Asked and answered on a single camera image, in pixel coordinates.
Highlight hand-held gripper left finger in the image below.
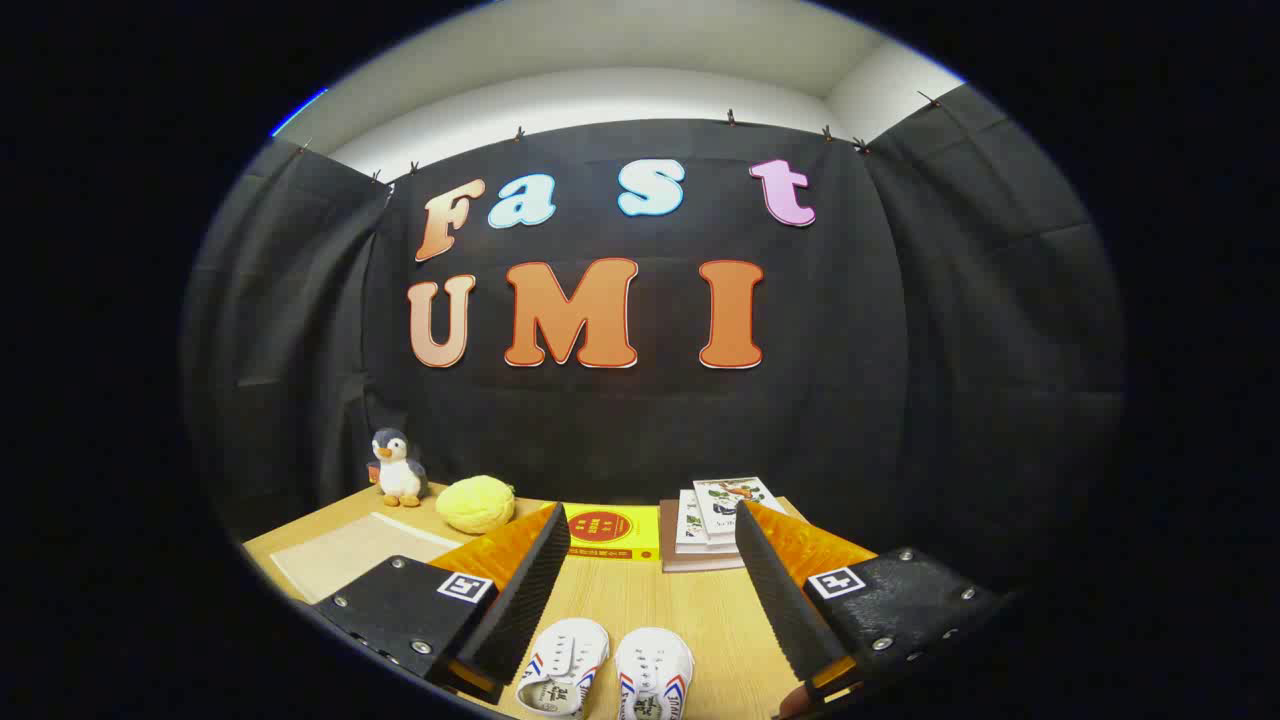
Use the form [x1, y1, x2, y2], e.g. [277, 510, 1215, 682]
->
[312, 502, 571, 706]

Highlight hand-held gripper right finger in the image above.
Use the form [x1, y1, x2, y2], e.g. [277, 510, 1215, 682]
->
[733, 500, 1013, 713]

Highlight white canvas shoe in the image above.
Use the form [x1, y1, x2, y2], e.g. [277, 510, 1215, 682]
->
[515, 617, 611, 719]
[614, 627, 695, 720]

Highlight cream fabric storage box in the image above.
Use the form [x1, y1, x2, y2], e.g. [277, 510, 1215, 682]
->
[268, 512, 463, 605]

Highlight yellow round plush toy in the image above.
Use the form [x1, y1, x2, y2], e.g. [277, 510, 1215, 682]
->
[435, 475, 517, 535]

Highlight yellow book with red circle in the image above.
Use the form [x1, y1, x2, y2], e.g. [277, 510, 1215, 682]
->
[562, 503, 662, 562]

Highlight white book with floral cover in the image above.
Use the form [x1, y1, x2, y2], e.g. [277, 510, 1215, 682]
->
[692, 476, 789, 541]

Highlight white book with leaf print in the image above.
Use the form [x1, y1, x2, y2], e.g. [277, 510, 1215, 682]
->
[676, 488, 743, 555]

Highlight penguin plush toy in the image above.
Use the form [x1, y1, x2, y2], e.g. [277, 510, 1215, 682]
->
[368, 428, 429, 508]

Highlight black backdrop cloth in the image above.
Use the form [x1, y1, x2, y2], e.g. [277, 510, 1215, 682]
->
[180, 85, 1126, 591]

